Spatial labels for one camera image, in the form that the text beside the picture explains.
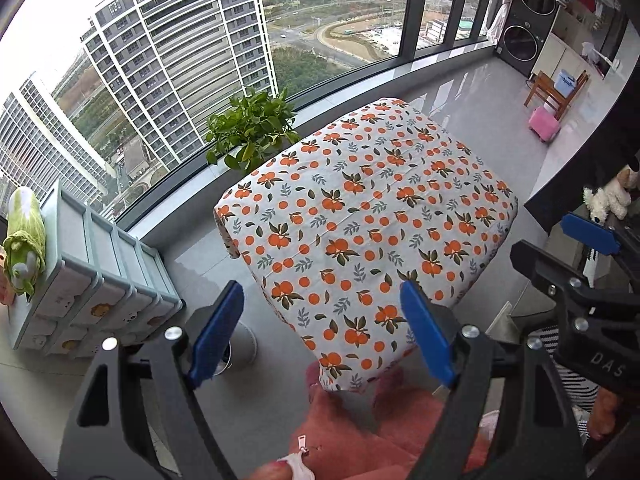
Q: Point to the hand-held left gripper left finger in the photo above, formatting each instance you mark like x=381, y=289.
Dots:
x=215, y=335

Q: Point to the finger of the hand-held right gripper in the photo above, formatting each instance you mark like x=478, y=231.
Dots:
x=590, y=235
x=540, y=265

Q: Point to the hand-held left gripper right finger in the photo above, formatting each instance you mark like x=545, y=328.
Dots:
x=425, y=335

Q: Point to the person's right hand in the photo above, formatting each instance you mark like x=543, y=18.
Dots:
x=602, y=412

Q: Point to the round metal bin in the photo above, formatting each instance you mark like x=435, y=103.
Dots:
x=240, y=347

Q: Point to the white plush dog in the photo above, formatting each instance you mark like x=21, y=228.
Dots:
x=602, y=202

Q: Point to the striped garment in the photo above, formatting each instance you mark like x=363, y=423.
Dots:
x=575, y=390

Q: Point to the beige plush toy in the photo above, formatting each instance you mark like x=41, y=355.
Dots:
x=629, y=176

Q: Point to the pink stool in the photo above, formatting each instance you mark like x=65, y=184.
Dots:
x=545, y=124

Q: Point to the pink pants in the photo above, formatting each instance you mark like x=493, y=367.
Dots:
x=350, y=435

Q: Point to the pale blue plastic drawer unit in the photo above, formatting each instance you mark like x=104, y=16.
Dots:
x=100, y=280

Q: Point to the orange print tablecloth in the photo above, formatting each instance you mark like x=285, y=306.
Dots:
x=375, y=200

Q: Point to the wooden chair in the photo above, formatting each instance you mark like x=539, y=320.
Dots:
x=542, y=92

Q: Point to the blue plastic container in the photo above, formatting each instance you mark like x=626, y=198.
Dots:
x=564, y=82

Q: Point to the white cabinet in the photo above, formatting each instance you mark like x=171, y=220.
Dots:
x=557, y=55

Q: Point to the black washing machine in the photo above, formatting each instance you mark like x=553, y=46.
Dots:
x=522, y=42

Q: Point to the green plush toy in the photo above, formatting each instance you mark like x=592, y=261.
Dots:
x=22, y=245

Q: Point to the green potted plant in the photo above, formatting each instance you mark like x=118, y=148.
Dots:
x=250, y=125

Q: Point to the white curtain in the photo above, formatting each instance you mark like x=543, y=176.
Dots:
x=505, y=0

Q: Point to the white high-rise building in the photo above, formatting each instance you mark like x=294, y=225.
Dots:
x=45, y=145

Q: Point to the grey high-rise building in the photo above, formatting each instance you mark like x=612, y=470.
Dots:
x=185, y=55

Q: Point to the black window frame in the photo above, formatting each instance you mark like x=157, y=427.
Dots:
x=412, y=5

